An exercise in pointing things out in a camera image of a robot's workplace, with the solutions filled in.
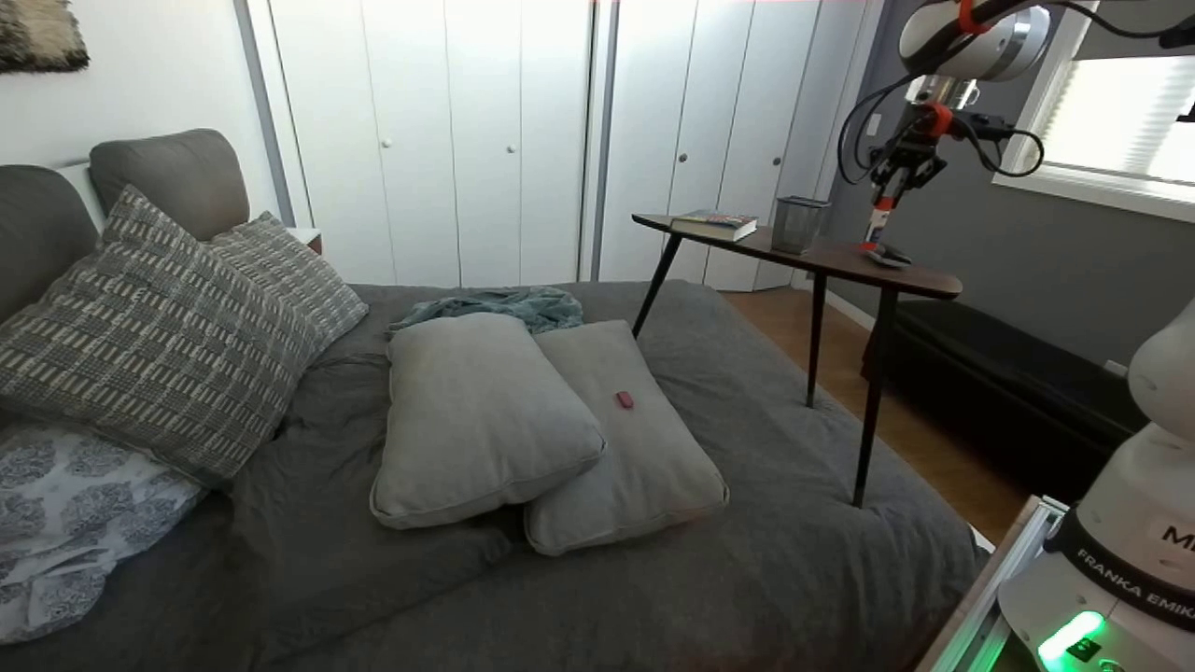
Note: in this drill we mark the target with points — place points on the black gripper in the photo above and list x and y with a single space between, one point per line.
913 148

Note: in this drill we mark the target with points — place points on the white glue stick red cap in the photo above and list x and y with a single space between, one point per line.
876 230

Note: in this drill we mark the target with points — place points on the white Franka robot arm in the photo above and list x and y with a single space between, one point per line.
1122 535

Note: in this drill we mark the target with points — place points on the gray mesh pencil cup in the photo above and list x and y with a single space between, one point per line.
800 224

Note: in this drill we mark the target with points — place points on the dark wooden side table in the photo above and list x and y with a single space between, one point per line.
808 264

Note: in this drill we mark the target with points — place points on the black low bench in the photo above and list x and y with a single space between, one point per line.
995 385

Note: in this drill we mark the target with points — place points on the bright window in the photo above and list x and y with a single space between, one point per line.
1122 112

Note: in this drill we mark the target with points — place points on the small red eraser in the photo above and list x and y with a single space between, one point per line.
625 399

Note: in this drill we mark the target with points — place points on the light gray pillow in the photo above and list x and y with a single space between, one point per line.
481 417
620 459

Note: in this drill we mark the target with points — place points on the white wardrobe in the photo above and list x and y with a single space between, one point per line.
497 136

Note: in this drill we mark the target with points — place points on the teal crumpled blanket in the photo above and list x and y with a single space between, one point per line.
497 309

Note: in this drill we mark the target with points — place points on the grey cushioned armchair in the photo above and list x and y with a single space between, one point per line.
749 571

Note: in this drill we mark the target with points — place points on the white nightstand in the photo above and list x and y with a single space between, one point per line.
309 236

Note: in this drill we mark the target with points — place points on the small gray checked pillow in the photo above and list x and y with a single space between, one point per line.
302 282

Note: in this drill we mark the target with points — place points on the gray headboard cushion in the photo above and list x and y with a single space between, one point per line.
171 180
40 236

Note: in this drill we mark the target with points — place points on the large gray checked pillow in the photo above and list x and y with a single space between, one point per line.
150 337

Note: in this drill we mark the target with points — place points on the white blue floral pillow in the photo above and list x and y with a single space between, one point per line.
78 535

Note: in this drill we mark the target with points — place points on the white robot stand frame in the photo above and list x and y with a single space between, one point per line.
983 582

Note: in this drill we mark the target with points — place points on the shaggy wall hanging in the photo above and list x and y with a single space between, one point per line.
40 32

